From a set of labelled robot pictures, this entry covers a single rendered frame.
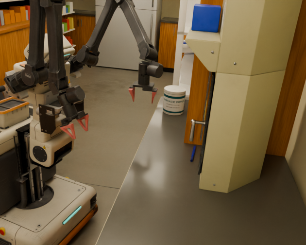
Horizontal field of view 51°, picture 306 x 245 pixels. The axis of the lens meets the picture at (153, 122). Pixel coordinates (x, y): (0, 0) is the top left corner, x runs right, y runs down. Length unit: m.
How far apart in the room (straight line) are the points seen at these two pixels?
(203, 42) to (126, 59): 5.25
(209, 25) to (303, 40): 0.43
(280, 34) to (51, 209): 1.70
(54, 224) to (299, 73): 1.60
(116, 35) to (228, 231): 5.40
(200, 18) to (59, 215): 1.49
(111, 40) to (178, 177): 5.13
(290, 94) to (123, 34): 4.93
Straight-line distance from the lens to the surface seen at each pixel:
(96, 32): 1.87
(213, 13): 1.26
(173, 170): 1.38
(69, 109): 1.50
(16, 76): 1.64
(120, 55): 6.30
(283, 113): 1.57
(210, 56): 1.08
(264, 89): 1.20
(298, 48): 1.50
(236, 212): 1.22
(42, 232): 2.09
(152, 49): 1.59
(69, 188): 2.40
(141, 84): 1.59
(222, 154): 1.21
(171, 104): 1.89
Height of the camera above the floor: 1.68
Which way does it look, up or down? 24 degrees down
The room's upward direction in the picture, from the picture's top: 4 degrees clockwise
